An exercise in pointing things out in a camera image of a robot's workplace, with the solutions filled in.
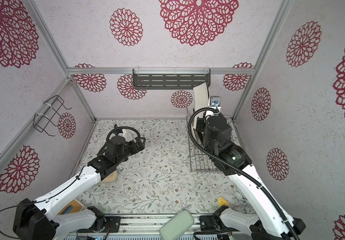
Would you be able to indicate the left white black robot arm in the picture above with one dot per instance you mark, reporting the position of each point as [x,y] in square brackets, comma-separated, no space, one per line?
[39,219]

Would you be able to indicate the wire dish rack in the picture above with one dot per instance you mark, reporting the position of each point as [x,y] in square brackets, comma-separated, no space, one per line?
[202,156]

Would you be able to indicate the wooden top tissue box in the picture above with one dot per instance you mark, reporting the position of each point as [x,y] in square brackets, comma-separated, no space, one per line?
[73,207]

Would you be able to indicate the round plaid white plate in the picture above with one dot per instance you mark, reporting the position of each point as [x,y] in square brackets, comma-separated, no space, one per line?
[101,135]

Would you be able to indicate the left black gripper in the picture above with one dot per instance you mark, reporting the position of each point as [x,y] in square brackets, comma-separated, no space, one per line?
[141,145]

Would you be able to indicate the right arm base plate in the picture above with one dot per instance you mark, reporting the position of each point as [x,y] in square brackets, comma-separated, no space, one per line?
[209,223]

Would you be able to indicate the green rounded pad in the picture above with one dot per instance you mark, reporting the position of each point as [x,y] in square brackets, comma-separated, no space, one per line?
[177,226]

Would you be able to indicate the yellow rubber duck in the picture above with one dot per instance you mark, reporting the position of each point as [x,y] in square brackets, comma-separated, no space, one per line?
[223,202]

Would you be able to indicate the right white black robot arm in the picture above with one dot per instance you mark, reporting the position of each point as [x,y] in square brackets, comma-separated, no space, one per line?
[270,221]

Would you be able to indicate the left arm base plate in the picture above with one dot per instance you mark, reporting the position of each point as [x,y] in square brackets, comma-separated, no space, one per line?
[111,224]

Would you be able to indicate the black wire wall basket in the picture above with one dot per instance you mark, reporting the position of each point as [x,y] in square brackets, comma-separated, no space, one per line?
[42,119]

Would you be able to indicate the square white plate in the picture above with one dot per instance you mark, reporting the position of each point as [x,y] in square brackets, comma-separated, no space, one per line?
[201,95]

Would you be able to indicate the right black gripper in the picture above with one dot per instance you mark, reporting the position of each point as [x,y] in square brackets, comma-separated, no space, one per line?
[202,124]

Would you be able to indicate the white alarm clock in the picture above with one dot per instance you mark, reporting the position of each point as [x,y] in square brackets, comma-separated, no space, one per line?
[238,194]

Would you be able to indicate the grey wall shelf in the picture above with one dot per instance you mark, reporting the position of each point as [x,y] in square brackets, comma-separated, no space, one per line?
[169,80]

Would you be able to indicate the beige oval sponge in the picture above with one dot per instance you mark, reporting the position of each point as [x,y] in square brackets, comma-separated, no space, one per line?
[110,178]

